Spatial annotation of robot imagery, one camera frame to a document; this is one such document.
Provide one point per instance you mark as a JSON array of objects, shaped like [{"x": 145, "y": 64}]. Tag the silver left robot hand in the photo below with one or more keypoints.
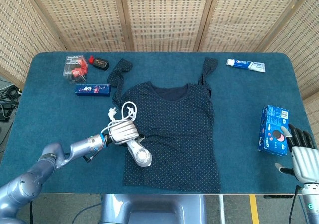
[{"x": 123, "y": 133}]

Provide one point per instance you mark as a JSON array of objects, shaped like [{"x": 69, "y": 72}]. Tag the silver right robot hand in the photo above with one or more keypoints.
[{"x": 305, "y": 161}]

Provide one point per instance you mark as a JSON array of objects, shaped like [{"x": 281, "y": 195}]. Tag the white handheld garment steamer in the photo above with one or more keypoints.
[{"x": 142, "y": 156}]

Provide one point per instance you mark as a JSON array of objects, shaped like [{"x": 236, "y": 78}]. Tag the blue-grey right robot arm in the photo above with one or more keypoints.
[{"x": 311, "y": 204}]

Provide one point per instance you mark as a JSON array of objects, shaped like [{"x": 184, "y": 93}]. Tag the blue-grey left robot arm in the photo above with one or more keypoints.
[{"x": 62, "y": 154}]

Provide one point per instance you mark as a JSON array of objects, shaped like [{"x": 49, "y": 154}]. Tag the navy dotted t-shirt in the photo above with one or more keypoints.
[{"x": 179, "y": 134}]

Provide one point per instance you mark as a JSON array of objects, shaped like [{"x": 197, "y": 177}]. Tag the blue cookie box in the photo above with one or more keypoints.
[{"x": 270, "y": 124}]

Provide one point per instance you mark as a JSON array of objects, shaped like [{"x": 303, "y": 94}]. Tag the long blue printed box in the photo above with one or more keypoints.
[{"x": 92, "y": 89}]

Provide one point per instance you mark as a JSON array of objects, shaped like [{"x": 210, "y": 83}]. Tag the blue table cover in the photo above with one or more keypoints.
[{"x": 62, "y": 109}]

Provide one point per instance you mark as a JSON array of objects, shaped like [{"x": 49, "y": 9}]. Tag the black red small device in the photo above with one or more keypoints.
[{"x": 101, "y": 62}]

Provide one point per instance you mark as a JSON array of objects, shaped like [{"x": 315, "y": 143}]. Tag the clear box with red capsules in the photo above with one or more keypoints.
[{"x": 74, "y": 69}]

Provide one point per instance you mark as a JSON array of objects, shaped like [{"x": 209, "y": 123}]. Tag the blue-grey robot torso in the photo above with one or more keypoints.
[{"x": 154, "y": 209}]

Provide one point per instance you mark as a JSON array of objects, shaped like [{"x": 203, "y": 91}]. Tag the white table leg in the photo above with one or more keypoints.
[{"x": 221, "y": 209}]

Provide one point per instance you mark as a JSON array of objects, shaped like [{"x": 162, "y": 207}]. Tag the white blue toothpaste tube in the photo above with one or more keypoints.
[{"x": 245, "y": 64}]

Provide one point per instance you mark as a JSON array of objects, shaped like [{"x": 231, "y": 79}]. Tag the woven folding screen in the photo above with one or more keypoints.
[{"x": 164, "y": 17}]

